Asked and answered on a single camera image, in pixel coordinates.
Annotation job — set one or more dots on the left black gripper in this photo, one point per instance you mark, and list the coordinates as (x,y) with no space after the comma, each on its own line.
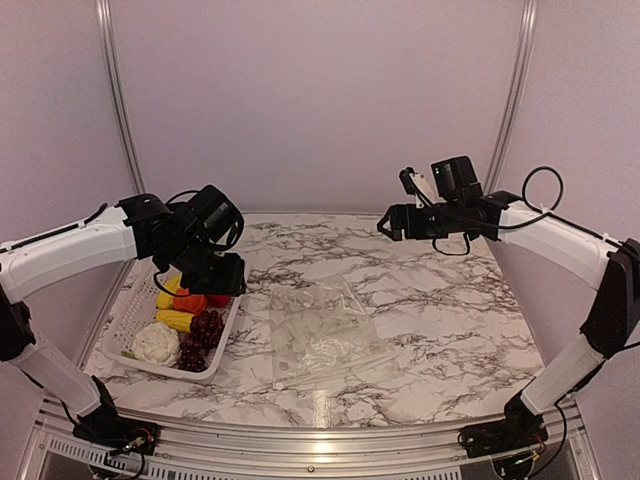
(228,283)

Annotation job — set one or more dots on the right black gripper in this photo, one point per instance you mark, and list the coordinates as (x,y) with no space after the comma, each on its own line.
(409,227)

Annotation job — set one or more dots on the red bell pepper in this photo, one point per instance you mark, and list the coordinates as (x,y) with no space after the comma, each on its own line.
(218,301)

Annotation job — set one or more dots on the white cauliflower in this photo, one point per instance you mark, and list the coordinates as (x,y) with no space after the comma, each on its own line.
(156,344)

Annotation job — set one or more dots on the clear zip top bag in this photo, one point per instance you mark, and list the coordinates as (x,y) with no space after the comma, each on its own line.
(321,333)

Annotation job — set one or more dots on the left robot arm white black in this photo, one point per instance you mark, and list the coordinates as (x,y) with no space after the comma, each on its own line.
(114,234)

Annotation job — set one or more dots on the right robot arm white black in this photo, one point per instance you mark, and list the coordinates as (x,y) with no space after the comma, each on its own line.
(611,269)

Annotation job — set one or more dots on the yellow banana piece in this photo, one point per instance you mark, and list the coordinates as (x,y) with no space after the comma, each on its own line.
(165,298)

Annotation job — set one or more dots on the white plastic basket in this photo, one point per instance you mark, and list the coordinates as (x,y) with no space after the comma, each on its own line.
(139,310)

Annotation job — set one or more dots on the yellow corn cob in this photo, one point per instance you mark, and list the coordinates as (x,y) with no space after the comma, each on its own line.
(176,320)

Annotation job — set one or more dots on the dark red grape bunch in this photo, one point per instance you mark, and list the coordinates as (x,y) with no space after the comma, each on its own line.
(204,336)

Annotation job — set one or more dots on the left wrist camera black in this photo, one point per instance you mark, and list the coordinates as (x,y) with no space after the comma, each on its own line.
(217,220)

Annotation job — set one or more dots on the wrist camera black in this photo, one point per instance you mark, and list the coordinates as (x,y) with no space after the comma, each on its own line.
(456,180)
(217,220)

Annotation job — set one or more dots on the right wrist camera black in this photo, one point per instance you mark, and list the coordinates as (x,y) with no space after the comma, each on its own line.
(456,180)

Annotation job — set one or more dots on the right aluminium frame post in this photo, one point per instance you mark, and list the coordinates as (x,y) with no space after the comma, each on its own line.
(517,84)

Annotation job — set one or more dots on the aluminium frame post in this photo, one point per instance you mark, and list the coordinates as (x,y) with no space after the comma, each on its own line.
(517,84)
(116,92)

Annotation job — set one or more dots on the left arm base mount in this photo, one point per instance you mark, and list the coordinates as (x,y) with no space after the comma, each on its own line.
(106,427)

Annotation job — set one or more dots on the front aluminium rail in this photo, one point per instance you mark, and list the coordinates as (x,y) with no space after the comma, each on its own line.
(192,449)

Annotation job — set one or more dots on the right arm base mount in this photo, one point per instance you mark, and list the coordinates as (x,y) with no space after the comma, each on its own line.
(518,429)

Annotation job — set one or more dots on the left aluminium frame post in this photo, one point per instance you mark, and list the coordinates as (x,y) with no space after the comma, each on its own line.
(116,92)

